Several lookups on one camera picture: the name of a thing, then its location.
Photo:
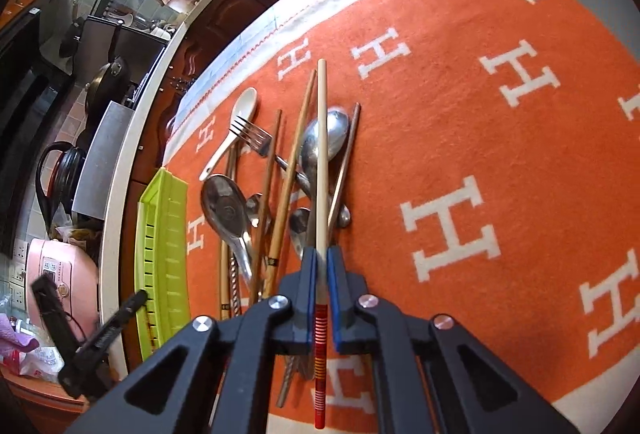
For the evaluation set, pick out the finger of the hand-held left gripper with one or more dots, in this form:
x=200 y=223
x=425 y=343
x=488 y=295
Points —
x=120 y=319

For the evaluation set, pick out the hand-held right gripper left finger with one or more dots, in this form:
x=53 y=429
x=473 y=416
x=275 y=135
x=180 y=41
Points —
x=309 y=274

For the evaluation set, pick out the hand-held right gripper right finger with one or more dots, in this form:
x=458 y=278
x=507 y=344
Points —
x=335 y=274

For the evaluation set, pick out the green plastic tray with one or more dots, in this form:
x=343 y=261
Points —
x=165 y=224

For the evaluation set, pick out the wide metal serving spoon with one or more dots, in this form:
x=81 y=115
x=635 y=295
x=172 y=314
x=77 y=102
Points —
x=222 y=204

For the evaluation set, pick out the wooden chopsticks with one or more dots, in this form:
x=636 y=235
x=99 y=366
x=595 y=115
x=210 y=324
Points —
x=322 y=139

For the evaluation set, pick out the white ceramic spoon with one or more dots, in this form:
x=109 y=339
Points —
x=244 y=107

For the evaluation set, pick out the white plastic packet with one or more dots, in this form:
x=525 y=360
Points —
x=37 y=364

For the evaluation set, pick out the purple cloth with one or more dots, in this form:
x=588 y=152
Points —
x=17 y=336

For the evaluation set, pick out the small metal spoon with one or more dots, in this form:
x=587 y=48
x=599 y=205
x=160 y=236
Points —
x=255 y=209
x=344 y=216
x=299 y=224

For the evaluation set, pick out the pink rice cooker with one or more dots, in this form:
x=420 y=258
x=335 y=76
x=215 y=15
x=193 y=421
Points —
x=65 y=264

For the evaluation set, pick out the clear bag of food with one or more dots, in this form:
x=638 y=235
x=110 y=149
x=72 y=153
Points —
x=75 y=234

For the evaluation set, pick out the large metal spoon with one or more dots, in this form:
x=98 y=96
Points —
x=337 y=129

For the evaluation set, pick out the metal fork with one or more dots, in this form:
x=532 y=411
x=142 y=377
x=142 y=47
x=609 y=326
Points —
x=257 y=137

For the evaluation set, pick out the steel stove guard panel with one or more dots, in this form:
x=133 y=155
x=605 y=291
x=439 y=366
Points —
x=100 y=154

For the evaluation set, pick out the orange printed blanket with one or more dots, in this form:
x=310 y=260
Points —
x=475 y=164

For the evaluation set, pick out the black wok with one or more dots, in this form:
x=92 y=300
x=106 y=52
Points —
x=105 y=82

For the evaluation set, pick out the black range hood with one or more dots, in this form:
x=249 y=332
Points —
x=20 y=79

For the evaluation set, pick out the black frying pan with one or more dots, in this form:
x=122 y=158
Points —
x=70 y=39

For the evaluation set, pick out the white wall socket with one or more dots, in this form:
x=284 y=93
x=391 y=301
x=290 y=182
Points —
x=18 y=251

